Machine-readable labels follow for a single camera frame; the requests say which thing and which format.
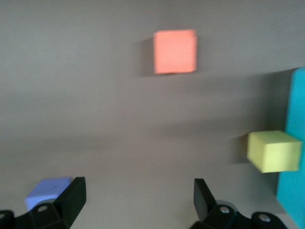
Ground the cyan plastic bin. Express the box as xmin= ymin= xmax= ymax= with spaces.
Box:
xmin=275 ymin=67 xmax=305 ymax=229

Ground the brown table cover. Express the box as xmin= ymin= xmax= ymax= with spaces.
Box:
xmin=0 ymin=0 xmax=305 ymax=229

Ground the yellow foam block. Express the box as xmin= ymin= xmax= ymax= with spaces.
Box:
xmin=246 ymin=130 xmax=303 ymax=174

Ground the orange foam block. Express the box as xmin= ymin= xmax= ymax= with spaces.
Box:
xmin=153 ymin=29 xmax=197 ymax=74

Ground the purple foam block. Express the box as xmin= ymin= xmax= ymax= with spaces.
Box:
xmin=24 ymin=176 xmax=73 ymax=212

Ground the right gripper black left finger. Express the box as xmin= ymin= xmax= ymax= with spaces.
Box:
xmin=0 ymin=176 xmax=86 ymax=229

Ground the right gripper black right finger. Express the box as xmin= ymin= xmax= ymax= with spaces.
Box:
xmin=189 ymin=178 xmax=294 ymax=229

